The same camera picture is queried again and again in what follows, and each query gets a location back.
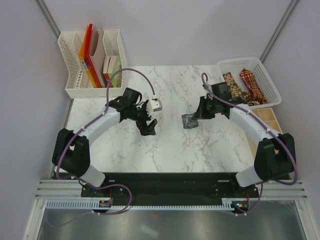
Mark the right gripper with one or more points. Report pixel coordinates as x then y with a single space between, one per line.
201 113

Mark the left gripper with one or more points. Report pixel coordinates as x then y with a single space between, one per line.
145 129

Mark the blue grey floral tie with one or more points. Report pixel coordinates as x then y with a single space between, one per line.
189 121

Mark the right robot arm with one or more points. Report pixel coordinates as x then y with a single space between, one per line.
275 154

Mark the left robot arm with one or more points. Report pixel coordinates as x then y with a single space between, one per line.
72 148

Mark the gold patterned tie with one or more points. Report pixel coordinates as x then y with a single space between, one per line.
236 90

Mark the red patterned tie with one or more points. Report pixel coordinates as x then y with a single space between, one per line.
255 93

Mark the green book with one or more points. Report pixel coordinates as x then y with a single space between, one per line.
117 79

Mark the red book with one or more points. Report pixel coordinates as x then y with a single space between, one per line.
105 69

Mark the wooden compartment box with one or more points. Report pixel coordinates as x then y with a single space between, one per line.
268 116

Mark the white plastic basket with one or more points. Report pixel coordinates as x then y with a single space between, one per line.
263 79

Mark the white file organizer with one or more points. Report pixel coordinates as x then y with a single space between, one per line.
78 84

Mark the beige cardboard folder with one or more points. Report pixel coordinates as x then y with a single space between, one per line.
97 55

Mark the orange red folder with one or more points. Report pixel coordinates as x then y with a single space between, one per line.
84 57

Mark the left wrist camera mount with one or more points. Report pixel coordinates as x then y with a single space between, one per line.
154 105

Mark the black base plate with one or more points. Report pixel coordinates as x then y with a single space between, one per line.
171 189

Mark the white cable duct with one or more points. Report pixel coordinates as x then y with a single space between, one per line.
76 204

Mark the aluminium rail frame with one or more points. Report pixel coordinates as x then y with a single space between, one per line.
70 189

